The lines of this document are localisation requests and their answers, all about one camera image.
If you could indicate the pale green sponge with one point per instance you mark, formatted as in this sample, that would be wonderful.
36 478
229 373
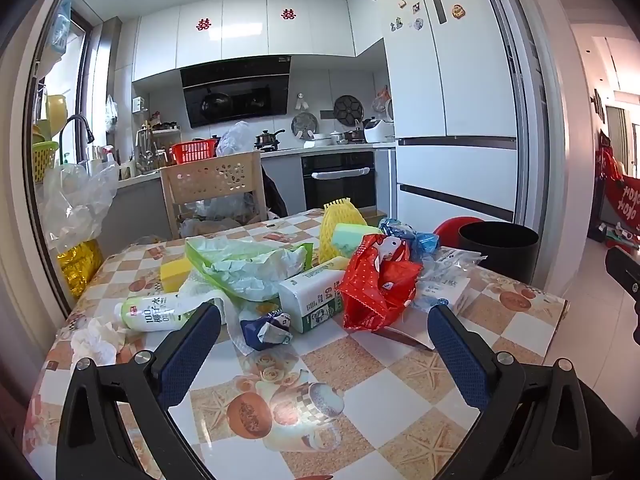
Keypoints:
350 240

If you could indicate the yellow foam fruit net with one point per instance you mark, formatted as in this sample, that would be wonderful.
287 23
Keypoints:
332 220

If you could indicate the white drink bottle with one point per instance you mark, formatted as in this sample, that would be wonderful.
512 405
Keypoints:
150 310

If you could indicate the red snack wrapper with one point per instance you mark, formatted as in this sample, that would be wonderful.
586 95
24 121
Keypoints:
370 290

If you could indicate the round black pan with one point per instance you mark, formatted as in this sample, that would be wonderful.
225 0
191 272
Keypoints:
347 108

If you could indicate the gold foil bag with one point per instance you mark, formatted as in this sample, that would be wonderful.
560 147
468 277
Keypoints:
80 267

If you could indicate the blue and white wrapper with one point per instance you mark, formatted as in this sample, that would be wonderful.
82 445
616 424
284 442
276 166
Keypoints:
425 242

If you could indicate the white rice cooker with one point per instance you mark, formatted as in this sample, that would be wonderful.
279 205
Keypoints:
377 131

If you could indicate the bundle of clear plastic bags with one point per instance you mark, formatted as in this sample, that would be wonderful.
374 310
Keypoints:
75 200

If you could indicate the cardboard box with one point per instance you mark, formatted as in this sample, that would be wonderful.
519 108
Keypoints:
372 216

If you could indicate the round grey rack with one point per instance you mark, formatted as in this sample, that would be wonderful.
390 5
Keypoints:
304 125

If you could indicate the black kitchen faucet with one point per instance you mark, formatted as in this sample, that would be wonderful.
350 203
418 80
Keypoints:
75 122

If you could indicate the black jacket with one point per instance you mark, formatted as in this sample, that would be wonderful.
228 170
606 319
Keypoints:
275 192

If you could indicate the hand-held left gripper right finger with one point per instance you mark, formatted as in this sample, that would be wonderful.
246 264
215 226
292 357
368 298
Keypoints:
457 360

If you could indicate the green plastic bag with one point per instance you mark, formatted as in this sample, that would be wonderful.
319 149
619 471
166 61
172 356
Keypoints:
235 267

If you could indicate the white tissue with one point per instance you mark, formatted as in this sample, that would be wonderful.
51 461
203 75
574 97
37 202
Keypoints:
95 342

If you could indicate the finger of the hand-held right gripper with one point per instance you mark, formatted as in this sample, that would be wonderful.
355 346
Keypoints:
625 270

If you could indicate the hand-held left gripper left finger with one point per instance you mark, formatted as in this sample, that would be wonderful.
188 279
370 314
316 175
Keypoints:
192 350

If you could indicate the yellow sponge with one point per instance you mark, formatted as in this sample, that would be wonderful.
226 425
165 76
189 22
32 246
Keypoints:
175 275

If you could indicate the white refrigerator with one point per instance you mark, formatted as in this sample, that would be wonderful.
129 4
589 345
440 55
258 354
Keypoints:
460 85

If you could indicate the red plastic basket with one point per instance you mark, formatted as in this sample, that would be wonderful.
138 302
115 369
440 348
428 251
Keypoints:
192 152

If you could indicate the white milk carton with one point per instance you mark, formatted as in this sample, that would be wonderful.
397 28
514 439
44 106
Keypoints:
307 300

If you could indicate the black built-in oven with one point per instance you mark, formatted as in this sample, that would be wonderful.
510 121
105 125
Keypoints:
337 180

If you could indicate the green plastic basket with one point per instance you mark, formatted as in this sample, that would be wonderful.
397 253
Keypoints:
45 157

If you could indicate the red banner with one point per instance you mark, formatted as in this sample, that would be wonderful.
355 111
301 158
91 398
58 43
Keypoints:
622 195

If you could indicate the black trash bin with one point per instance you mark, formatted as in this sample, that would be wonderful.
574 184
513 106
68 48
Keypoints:
500 250

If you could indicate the white spray bottle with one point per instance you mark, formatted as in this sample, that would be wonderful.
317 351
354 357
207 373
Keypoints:
110 162

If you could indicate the black cooking pot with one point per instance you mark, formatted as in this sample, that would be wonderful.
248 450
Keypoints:
267 140

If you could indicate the beige plastic chair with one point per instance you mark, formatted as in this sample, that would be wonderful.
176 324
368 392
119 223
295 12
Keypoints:
215 180

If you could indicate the black range hood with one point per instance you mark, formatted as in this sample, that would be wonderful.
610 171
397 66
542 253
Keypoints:
235 90

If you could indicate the clear plastic bag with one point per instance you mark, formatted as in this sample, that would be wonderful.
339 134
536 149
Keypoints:
235 140

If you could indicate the checked tablecloth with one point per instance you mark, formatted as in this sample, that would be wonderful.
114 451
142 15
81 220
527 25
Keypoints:
350 390

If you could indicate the clear plastic packaging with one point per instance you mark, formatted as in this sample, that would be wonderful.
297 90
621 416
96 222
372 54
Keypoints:
447 280

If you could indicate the red plastic stool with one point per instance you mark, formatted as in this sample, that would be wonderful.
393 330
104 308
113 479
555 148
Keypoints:
450 227

